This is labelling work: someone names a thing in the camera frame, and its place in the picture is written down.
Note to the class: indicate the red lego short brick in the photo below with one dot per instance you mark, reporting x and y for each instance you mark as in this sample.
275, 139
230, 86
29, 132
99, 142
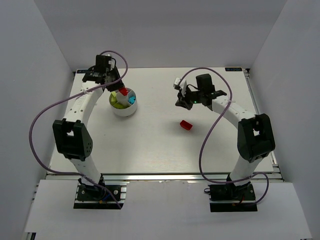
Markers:
186, 125

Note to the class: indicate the aluminium table frame rail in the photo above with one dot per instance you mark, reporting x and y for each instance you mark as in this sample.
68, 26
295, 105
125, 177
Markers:
263, 126

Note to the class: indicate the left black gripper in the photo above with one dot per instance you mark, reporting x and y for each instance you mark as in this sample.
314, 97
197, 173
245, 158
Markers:
115, 81

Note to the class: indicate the red lego long brick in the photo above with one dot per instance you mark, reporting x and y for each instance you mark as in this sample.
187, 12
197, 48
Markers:
124, 91

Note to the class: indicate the light green lego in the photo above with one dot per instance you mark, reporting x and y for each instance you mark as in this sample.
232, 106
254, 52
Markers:
113, 97

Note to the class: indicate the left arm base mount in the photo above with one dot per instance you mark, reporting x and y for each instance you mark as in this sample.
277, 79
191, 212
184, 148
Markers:
92, 197

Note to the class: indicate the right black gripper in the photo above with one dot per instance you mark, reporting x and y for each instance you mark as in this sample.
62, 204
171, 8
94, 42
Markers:
186, 99

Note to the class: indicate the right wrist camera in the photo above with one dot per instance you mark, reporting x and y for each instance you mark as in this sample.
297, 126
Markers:
180, 85

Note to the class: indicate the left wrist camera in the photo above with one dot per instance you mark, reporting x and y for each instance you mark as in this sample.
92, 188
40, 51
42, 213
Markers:
108, 54

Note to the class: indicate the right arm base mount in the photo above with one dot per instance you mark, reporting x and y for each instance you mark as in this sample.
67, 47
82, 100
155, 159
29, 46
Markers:
226, 198

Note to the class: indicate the right blue table label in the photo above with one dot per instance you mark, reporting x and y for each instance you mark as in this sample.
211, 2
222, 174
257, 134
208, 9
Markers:
233, 69

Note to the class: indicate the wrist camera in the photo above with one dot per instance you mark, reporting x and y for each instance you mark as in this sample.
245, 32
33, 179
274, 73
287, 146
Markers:
108, 54
180, 85

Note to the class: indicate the cyan lego brick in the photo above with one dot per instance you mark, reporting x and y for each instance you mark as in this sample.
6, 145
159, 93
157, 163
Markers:
132, 100

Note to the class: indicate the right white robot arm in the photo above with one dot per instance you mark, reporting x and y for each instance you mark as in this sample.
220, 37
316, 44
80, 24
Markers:
255, 138

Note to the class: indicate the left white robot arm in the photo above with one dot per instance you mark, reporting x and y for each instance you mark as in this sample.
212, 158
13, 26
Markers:
71, 136

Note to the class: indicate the left blue table label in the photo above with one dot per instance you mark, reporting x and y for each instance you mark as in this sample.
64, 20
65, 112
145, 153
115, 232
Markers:
81, 71

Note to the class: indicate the white divided round container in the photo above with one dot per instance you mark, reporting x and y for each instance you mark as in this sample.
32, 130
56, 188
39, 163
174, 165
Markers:
129, 110

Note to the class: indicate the blue table label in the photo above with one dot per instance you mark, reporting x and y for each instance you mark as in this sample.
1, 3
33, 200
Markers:
81, 71
233, 69

